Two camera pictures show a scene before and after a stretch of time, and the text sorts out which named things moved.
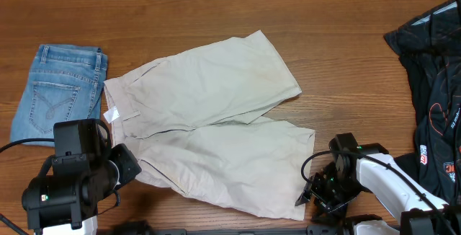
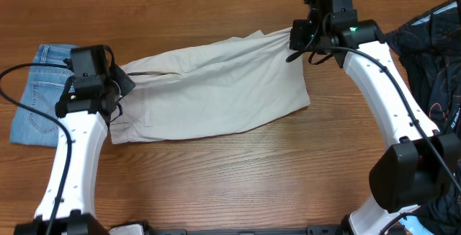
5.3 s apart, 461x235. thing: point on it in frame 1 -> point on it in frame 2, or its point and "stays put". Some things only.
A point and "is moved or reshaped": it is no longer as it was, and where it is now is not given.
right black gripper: [317, 189] -> [297, 43]
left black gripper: [131, 167] -> [125, 83]
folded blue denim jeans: [64, 83] stays put
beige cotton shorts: [184, 120] is moved or reshaped
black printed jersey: [429, 47] stays put
